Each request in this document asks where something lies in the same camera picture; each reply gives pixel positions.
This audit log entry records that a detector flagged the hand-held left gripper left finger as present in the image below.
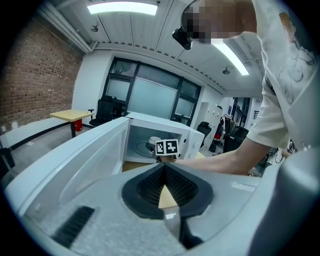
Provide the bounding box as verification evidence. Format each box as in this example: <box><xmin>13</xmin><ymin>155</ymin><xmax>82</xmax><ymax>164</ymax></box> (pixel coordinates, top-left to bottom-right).
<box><xmin>121</xmin><ymin>162</ymin><xmax>166</xmax><ymax>221</ymax></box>

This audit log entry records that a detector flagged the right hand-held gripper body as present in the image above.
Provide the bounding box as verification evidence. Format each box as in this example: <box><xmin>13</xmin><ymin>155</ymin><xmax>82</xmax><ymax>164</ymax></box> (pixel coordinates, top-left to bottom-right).
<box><xmin>154</xmin><ymin>138</ymin><xmax>181</xmax><ymax>164</ymax></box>

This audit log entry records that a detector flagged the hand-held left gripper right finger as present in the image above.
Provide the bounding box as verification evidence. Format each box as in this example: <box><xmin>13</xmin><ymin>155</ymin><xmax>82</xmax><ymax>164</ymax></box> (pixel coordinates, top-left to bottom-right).
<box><xmin>164</xmin><ymin>162</ymin><xmax>215</xmax><ymax>218</ymax></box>

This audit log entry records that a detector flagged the white cup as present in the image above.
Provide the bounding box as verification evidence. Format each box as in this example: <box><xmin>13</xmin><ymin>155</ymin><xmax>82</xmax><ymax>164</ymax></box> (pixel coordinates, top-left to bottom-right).
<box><xmin>145</xmin><ymin>136</ymin><xmax>162</xmax><ymax>154</ymax></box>

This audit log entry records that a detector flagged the white microwave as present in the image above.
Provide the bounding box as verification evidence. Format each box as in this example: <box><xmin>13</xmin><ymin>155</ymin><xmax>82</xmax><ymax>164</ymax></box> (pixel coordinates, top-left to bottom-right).
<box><xmin>4</xmin><ymin>111</ymin><xmax>206</xmax><ymax>217</ymax></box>

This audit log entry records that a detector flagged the person's right forearm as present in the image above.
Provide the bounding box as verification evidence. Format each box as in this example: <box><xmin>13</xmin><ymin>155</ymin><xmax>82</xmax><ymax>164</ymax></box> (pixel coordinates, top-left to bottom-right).
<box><xmin>174</xmin><ymin>136</ymin><xmax>272</xmax><ymax>176</ymax></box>

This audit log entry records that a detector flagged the glass microwave turntable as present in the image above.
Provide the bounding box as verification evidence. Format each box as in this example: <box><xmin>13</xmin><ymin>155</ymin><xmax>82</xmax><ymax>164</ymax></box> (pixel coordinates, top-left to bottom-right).
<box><xmin>135</xmin><ymin>140</ymin><xmax>155</xmax><ymax>157</ymax></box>

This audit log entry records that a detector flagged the black office chair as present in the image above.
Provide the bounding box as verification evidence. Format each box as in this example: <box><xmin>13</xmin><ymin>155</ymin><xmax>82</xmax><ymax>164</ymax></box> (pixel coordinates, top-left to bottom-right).
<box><xmin>196</xmin><ymin>121</ymin><xmax>213</xmax><ymax>149</ymax></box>
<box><xmin>87</xmin><ymin>95</ymin><xmax>116</xmax><ymax>128</ymax></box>

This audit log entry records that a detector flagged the large black-framed window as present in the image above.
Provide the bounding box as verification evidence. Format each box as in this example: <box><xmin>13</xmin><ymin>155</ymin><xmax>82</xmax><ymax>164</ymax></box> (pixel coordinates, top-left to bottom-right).
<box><xmin>102</xmin><ymin>56</ymin><xmax>202</xmax><ymax>126</ymax></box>

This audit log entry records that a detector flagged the yellow wooden desk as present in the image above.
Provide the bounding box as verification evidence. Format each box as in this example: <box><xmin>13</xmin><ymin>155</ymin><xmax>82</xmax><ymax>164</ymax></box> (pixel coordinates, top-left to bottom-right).
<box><xmin>49</xmin><ymin>109</ymin><xmax>95</xmax><ymax>139</ymax></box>

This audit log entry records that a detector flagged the long ceiling light strip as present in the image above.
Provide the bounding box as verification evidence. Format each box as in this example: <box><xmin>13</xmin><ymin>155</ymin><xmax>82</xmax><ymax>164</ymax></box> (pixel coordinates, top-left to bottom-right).
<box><xmin>211</xmin><ymin>37</ymin><xmax>250</xmax><ymax>76</ymax></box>

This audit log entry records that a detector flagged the white low ledge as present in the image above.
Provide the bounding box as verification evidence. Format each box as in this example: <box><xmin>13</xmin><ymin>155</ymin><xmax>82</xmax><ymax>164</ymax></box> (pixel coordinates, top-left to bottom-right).
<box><xmin>0</xmin><ymin>116</ymin><xmax>76</xmax><ymax>151</ymax></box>

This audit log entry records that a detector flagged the person's white t-shirt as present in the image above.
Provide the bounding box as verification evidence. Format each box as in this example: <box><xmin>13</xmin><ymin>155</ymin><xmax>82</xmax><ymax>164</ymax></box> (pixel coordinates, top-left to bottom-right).
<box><xmin>246</xmin><ymin>0</ymin><xmax>320</xmax><ymax>152</ymax></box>

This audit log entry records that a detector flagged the person's head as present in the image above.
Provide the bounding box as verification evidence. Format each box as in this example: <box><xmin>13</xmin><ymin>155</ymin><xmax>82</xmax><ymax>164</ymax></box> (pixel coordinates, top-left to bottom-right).
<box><xmin>181</xmin><ymin>0</ymin><xmax>258</xmax><ymax>45</ymax></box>

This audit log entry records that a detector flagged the rectangular ceiling light panel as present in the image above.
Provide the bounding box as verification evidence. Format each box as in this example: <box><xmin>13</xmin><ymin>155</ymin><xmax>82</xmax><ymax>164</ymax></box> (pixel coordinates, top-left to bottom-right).
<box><xmin>86</xmin><ymin>2</ymin><xmax>159</xmax><ymax>16</ymax></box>

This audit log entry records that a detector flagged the black head-mounted camera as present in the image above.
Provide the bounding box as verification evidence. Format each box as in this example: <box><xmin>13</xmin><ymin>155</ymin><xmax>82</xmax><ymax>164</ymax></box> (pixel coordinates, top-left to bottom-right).
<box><xmin>171</xmin><ymin>26</ymin><xmax>194</xmax><ymax>51</ymax></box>

